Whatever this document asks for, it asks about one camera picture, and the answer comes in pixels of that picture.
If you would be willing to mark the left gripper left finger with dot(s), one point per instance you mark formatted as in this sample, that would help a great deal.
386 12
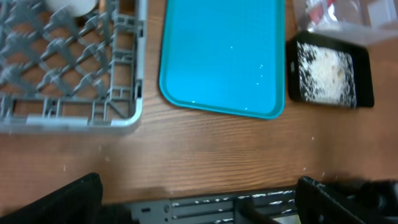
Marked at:
77 202

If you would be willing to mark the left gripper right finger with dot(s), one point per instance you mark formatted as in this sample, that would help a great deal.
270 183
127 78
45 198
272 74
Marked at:
318 203

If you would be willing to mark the white paper cup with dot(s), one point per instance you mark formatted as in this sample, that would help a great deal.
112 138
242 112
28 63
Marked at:
76 8

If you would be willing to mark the red snack wrapper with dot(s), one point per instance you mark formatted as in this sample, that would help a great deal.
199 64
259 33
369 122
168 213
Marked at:
317 11

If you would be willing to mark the wooden chopstick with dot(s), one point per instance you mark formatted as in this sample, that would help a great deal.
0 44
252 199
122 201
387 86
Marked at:
102 6

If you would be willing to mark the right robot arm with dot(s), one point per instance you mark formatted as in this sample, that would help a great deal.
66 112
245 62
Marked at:
378 195

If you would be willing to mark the rice leftovers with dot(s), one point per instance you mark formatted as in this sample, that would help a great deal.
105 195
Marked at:
326 76

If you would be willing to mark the grey plastic dish rack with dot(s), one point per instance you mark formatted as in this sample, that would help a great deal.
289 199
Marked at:
68 74

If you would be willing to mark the black plastic tray bin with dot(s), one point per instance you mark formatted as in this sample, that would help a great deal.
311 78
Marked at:
361 64

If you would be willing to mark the teal serving tray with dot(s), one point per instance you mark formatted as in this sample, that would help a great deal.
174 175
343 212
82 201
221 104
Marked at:
225 56

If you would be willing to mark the clear plastic bin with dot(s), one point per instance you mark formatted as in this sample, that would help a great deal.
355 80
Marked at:
363 22

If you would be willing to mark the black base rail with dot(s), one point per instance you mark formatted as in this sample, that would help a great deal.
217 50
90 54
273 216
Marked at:
277 204

